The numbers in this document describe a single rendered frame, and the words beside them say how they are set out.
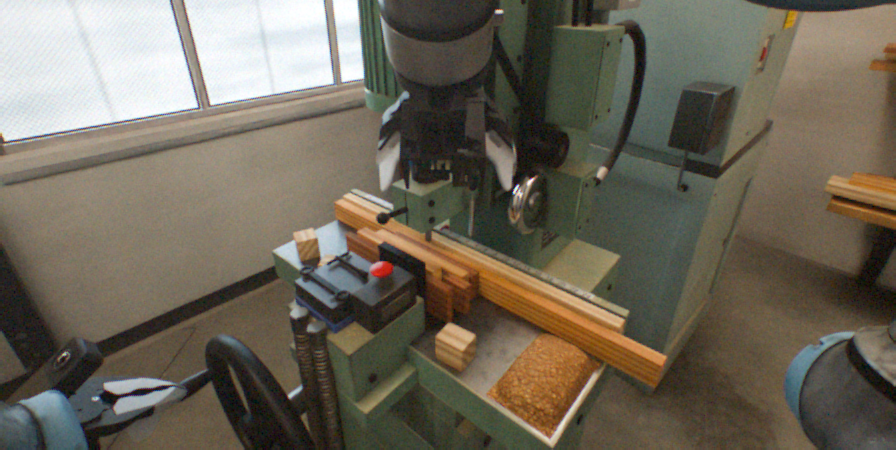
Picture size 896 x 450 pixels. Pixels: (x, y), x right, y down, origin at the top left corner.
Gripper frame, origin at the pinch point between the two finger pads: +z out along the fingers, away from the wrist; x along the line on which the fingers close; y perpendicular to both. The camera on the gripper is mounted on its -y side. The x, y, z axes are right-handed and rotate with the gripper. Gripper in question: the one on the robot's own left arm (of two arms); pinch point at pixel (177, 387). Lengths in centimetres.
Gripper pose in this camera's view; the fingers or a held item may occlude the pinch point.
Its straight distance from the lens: 73.3
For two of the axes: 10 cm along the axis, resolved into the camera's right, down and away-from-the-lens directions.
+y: -3.4, 9.4, 1.0
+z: 5.9, 1.3, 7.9
